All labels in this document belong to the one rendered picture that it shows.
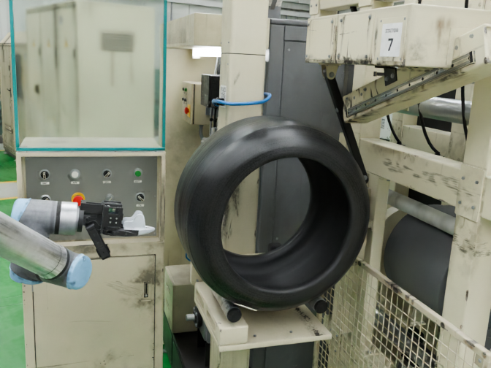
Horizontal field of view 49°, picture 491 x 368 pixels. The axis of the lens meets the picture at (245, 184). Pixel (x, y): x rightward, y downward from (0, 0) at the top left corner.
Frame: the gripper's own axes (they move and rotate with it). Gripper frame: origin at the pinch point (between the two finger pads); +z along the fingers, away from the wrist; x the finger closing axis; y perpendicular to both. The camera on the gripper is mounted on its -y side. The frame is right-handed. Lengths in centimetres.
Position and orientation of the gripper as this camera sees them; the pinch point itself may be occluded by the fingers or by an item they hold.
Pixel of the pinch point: (149, 231)
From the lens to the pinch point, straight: 157.7
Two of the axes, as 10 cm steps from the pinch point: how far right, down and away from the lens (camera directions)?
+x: -2.9, -2.2, 9.3
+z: 9.4, 1.0, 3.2
